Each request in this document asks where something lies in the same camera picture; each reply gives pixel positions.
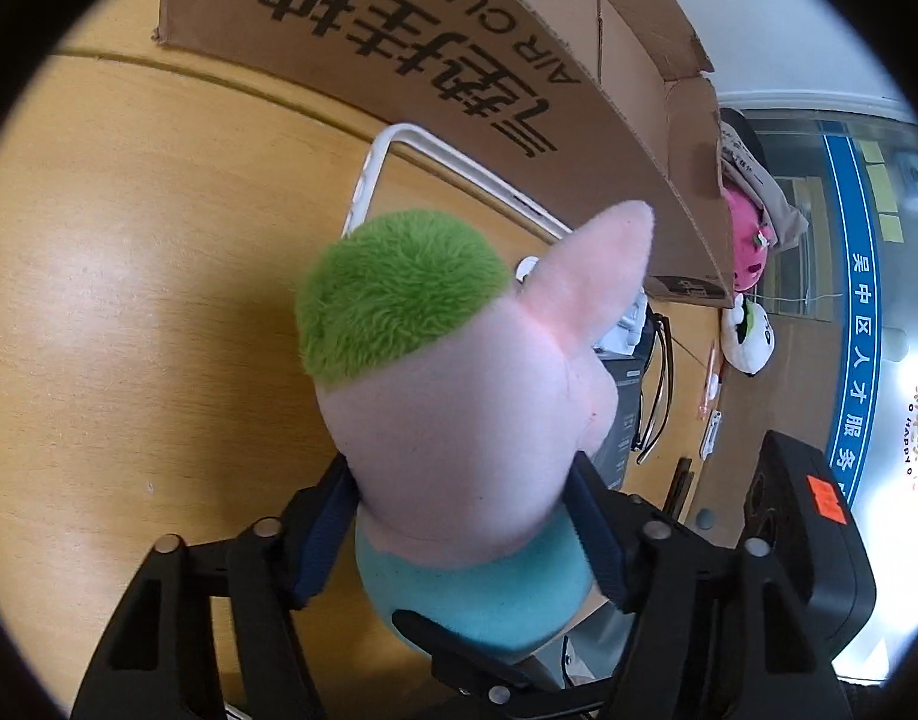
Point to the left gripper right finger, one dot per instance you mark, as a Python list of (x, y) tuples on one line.
[(716, 632)]

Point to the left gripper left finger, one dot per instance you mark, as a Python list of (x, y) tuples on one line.
[(157, 656)]

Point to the pink pig plush toy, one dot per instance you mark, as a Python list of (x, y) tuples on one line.
[(460, 396)]

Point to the black sunglasses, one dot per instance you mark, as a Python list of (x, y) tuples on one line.
[(652, 426)]

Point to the black charger box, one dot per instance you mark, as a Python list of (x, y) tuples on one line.
[(611, 459)]

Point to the white panda plush toy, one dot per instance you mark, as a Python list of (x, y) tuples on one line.
[(747, 336)]

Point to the grey folded cloth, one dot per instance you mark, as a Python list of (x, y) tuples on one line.
[(743, 164)]

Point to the brown cardboard box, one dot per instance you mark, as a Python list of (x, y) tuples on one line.
[(576, 103)]

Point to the cream phone case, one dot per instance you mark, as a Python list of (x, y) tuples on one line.
[(407, 144)]

